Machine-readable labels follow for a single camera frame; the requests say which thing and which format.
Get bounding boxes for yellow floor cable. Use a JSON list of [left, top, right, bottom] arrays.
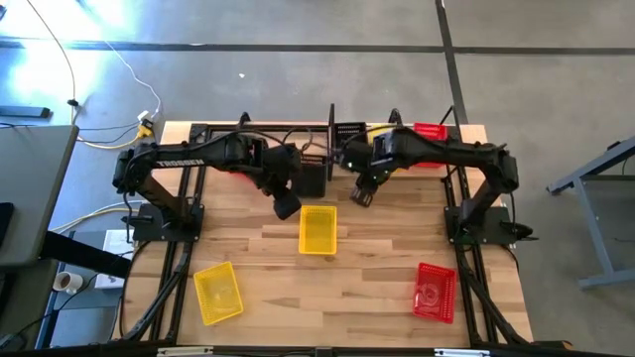
[[49, 199, 145, 234], [73, 123, 153, 151]]

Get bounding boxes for black shelf divider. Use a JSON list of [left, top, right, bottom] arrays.
[[326, 102, 337, 182]]

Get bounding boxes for thin grey floor cable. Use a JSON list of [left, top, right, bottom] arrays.
[[24, 0, 80, 125]]

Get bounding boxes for silver frame bracket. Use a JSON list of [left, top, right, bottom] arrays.
[[157, 346, 215, 357], [434, 348, 493, 357]]

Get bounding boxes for white yellow cable connectors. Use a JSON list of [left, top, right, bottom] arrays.
[[137, 109, 163, 139]]

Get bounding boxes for black aluminium rig frame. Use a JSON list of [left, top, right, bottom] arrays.
[[111, 106, 572, 357]]

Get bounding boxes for grey metal table frame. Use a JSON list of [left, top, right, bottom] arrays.
[[546, 134, 635, 292]]

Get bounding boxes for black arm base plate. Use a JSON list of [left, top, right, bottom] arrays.
[[444, 205, 522, 245], [131, 202, 205, 243]]

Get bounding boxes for white cup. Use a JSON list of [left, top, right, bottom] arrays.
[[52, 271, 85, 296]]

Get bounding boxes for grey desk top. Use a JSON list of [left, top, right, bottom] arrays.
[[0, 123, 80, 269]]

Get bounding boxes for flat black floor bar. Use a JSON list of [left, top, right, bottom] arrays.
[[0, 104, 53, 120]]

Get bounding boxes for black object on desk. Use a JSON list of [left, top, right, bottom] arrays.
[[0, 201, 16, 249]]

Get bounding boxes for white box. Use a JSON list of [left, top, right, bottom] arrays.
[[93, 228, 136, 291]]

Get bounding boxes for black desk support beam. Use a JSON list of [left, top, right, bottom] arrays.
[[38, 229, 134, 280]]

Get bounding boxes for black plastic slotted basket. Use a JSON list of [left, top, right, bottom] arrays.
[[334, 121, 369, 150], [296, 153, 328, 198]]

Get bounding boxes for yellow plastic slotted basket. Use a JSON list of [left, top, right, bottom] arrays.
[[366, 122, 398, 145], [298, 204, 339, 256], [192, 261, 245, 327]]

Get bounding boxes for red plastic slotted basket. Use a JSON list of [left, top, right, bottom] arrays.
[[412, 262, 458, 325], [413, 122, 449, 169]]

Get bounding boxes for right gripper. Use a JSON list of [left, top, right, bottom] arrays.
[[349, 168, 386, 208]]

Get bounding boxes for white floor cable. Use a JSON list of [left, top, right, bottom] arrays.
[[98, 39, 164, 120]]

